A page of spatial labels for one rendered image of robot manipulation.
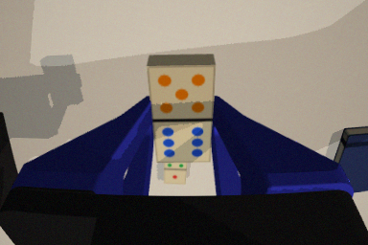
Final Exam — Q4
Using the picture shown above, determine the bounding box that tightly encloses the cream domino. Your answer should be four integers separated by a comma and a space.
147, 54, 216, 163
164, 163, 187, 185

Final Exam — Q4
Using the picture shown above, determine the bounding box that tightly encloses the dark blue notebook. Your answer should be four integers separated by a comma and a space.
333, 126, 368, 193

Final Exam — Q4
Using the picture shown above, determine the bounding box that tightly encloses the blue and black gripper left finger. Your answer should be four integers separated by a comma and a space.
11, 96, 154, 195

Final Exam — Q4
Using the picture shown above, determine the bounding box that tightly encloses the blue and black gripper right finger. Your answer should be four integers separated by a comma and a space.
211, 96, 354, 198

